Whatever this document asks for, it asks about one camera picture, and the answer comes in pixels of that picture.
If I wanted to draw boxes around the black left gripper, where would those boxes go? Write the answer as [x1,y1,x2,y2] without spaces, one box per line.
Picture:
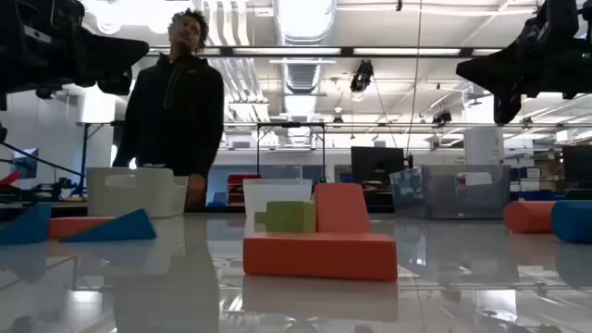
[0,0,150,112]

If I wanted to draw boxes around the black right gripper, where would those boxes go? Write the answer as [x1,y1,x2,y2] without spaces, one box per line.
[455,0,592,125]

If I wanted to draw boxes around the orange foam cylinder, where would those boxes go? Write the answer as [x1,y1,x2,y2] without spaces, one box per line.
[502,200,558,235]

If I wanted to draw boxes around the blue foam cylinder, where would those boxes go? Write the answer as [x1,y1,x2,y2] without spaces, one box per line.
[550,199,592,245]

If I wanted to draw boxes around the blue foam wedge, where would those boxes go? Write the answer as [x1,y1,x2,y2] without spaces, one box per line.
[59,207,157,243]
[0,202,53,246]

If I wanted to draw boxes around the low orange foam block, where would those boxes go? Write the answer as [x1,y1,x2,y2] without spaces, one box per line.
[48,216,116,241]

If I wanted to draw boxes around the tall orange foam block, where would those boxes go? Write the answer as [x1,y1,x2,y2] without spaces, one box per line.
[314,182,373,234]

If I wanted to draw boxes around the green foam arch block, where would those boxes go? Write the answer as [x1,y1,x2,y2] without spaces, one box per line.
[253,200,317,234]

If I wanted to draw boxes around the person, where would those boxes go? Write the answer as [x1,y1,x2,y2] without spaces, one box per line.
[112,7,227,210]

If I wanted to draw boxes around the black computer monitor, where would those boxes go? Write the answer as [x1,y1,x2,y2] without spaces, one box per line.
[350,146,406,185]
[561,145,592,186]

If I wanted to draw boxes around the grey plastic bin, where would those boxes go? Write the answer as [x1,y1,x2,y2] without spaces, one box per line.
[389,165,512,220]

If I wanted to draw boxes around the white plastic bin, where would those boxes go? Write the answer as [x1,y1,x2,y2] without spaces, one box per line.
[86,166,189,219]

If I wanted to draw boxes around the screen with blue picture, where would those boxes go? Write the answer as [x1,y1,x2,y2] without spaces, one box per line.
[12,147,39,179]

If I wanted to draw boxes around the black overhead beam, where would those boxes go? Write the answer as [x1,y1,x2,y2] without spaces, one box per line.
[147,45,505,59]

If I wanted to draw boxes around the red storage drawers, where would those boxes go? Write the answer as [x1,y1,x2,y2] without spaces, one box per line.
[226,174,261,208]

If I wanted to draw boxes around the clear plastic bin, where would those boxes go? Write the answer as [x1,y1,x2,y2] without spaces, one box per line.
[242,179,315,232]

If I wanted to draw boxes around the black overhead camera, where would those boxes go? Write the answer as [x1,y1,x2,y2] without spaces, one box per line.
[349,58,375,93]

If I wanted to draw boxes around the silver ventilation duct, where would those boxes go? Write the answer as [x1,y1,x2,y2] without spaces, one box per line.
[272,0,337,147]

